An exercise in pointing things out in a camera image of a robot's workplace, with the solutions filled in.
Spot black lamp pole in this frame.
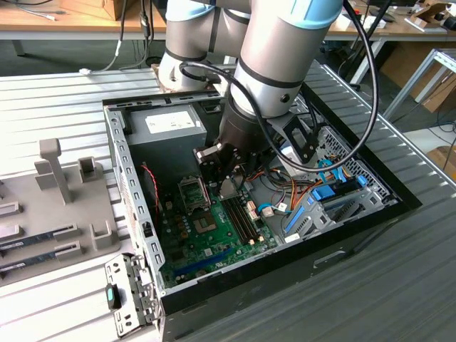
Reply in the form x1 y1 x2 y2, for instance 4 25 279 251
336 0 397 86

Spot orange wire bundle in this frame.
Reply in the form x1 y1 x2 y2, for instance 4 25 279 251
249 167 316 214

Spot black case fan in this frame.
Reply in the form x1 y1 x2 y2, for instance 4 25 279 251
138 162 162 219

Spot blue RAM stick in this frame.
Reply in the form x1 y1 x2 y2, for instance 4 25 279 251
0 249 60 274
0 231 58 251

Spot grey plastic parts rack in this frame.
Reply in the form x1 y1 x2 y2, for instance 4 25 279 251
0 138 125 286

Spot aluminium profile frame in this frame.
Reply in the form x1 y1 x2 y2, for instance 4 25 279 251
383 48 456 123

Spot blue plastic rail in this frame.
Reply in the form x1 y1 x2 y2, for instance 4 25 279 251
282 205 307 237

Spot CPU socket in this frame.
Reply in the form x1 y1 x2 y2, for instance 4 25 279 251
192 212 218 235

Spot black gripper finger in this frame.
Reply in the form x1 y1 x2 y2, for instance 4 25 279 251
233 155 250 192
194 142 229 193

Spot wooden desk white legs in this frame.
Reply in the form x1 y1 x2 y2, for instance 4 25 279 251
326 0 456 86

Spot brown cardboard box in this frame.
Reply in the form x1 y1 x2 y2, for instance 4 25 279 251
58 0 140 21

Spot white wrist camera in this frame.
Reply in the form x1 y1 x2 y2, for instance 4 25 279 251
279 145 311 175

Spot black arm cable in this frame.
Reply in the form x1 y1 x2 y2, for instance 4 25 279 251
180 0 379 172

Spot metal disk bay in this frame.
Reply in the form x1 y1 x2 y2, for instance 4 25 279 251
281 177 399 244

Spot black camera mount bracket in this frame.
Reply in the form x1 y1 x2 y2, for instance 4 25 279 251
266 115 320 167

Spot blue flat data wire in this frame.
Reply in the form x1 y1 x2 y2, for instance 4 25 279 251
316 158 346 186

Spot blue carrier handle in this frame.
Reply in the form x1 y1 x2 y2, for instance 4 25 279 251
309 187 338 205

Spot small cardboard box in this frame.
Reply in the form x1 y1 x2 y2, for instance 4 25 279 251
425 145 456 179

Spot black blue latch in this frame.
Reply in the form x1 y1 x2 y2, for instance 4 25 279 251
105 283 123 310

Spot black metal PC case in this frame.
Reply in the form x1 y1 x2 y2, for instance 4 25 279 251
102 81 423 342

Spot silver green CPU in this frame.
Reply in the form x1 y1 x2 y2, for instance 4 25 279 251
218 177 239 200

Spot red black fan wire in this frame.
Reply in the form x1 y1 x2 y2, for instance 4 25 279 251
140 162 162 218

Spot blue expansion slot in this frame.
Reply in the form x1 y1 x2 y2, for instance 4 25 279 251
172 247 234 281

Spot large flat cardboard box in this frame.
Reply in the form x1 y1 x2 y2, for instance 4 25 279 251
379 42 456 115

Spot metal socket cover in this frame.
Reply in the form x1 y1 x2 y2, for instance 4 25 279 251
177 175 212 216

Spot metal card retention bracket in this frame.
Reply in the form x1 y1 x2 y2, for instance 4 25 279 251
103 252 162 338

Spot black RAM slot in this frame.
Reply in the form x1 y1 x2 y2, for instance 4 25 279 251
227 197 258 245
223 197 254 247
233 195 261 244
237 194 265 242

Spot grey cable white plug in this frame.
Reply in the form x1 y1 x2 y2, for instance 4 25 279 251
78 35 124 76

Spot green motherboard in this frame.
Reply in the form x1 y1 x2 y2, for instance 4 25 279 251
158 174 279 286

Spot grey power supply unit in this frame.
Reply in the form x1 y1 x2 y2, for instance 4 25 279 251
123 105 214 186

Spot white connector blue wire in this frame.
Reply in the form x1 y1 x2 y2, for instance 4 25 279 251
256 202 289 219

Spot open cardboard box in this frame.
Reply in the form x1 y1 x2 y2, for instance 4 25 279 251
409 0 456 33

